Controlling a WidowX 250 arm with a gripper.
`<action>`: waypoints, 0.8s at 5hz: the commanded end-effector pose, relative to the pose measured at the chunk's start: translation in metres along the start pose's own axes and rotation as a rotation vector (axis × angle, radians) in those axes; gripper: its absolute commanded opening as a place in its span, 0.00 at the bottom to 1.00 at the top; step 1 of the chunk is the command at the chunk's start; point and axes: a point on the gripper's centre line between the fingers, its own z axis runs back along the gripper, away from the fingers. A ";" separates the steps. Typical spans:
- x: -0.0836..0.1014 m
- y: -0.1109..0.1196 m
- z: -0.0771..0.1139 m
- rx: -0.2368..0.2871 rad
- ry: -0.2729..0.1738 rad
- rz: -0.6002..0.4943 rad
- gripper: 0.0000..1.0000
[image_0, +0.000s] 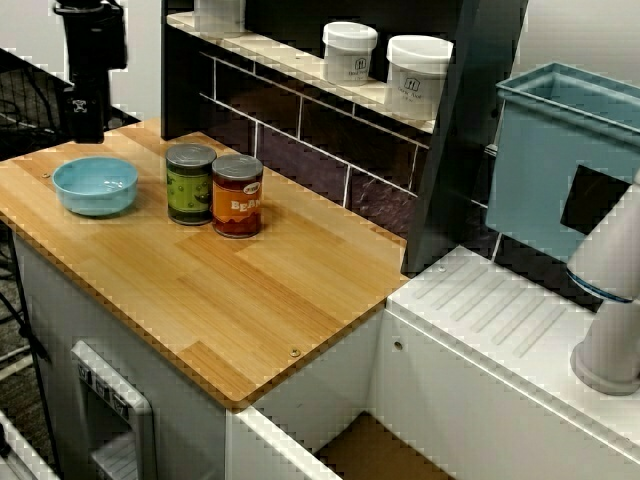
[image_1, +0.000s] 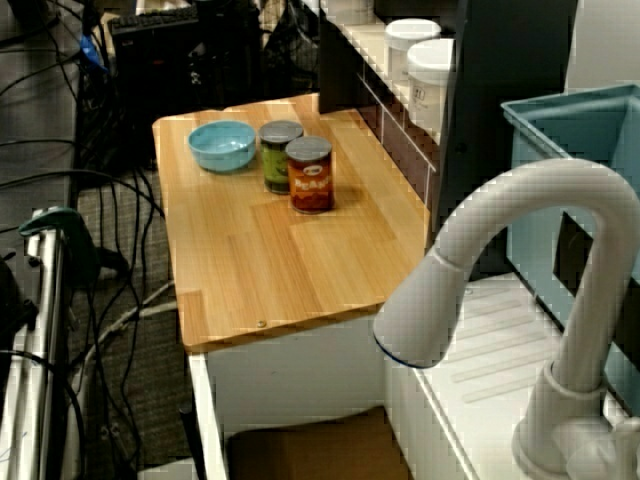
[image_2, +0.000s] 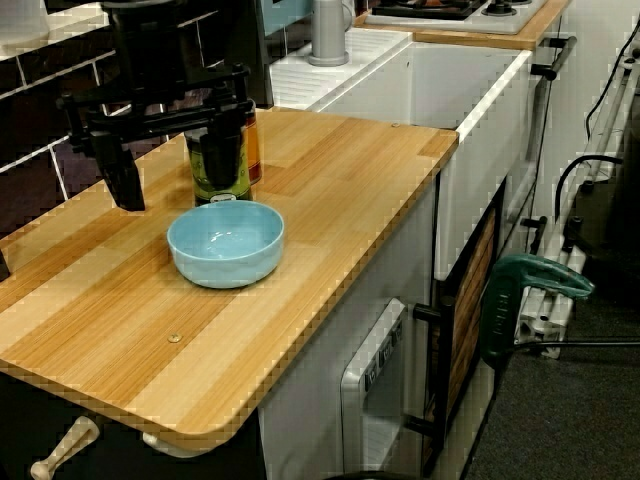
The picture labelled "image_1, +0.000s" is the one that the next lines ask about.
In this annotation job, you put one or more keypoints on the aluminium rail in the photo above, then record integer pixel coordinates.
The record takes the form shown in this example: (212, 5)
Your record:
(47, 300)

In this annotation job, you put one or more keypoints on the cream shelf board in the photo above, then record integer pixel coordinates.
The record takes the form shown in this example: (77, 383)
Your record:
(365, 45)

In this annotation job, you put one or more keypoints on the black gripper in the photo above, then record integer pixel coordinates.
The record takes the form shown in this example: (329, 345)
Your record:
(210, 50)

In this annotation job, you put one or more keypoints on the black kitchen hutch frame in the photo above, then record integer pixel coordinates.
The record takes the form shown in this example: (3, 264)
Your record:
(500, 100)

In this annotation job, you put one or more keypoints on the dark tile backsplash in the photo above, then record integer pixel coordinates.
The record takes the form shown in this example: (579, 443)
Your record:
(405, 160)

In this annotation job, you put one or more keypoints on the teal plastic bin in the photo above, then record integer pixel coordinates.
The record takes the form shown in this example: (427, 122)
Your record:
(530, 135)

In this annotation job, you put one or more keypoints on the light blue bowl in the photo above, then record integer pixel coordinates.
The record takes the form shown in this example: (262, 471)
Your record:
(222, 147)

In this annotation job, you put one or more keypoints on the white sink unit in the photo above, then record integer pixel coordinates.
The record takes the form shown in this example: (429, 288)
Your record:
(495, 350)

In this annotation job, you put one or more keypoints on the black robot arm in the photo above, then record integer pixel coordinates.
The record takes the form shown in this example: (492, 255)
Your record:
(220, 17)

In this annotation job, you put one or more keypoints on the green clamp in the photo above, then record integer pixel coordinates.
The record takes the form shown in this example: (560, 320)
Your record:
(75, 235)

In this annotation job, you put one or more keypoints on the black bag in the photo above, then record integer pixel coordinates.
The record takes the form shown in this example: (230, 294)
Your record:
(12, 300)

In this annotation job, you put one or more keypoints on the orange beans can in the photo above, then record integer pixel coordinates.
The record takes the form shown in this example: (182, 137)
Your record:
(310, 180)

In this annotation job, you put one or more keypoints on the white counter cabinet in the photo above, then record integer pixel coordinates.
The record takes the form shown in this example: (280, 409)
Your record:
(300, 375)

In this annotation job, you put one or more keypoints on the green vegetable can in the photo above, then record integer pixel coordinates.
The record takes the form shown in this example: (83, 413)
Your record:
(272, 160)

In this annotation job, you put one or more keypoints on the white labelled plastic jar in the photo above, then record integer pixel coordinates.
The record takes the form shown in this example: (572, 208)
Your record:
(427, 75)
(405, 45)

